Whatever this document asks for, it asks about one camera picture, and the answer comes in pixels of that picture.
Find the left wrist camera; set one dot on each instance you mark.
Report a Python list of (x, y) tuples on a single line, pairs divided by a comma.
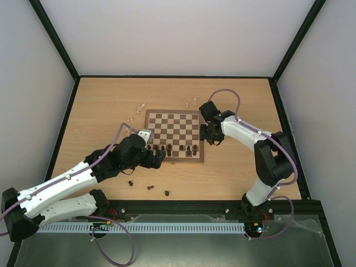
[(146, 134)]

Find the black aluminium frame rail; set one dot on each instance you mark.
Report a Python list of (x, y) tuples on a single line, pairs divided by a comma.
[(212, 207)]

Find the white slotted cable duct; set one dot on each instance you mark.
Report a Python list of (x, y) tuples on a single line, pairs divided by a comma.
[(149, 228)]

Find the left base circuit board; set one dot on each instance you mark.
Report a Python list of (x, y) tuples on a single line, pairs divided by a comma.
[(101, 226)]

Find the wooden chessboard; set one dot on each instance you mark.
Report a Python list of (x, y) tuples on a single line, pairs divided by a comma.
[(176, 127)]

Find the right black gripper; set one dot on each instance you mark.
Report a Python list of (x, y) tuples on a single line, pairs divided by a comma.
[(209, 133)]

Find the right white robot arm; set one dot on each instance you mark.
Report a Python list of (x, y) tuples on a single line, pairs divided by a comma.
[(274, 158)]

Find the right base circuit board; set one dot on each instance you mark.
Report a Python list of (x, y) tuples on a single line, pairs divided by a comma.
[(257, 227)]

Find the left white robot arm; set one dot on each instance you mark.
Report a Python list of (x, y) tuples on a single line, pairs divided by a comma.
[(26, 211)]

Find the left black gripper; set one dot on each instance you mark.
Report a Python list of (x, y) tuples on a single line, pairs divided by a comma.
[(157, 163)]

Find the base circuit board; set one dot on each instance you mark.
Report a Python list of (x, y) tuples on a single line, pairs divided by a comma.
[(101, 226), (257, 227)]

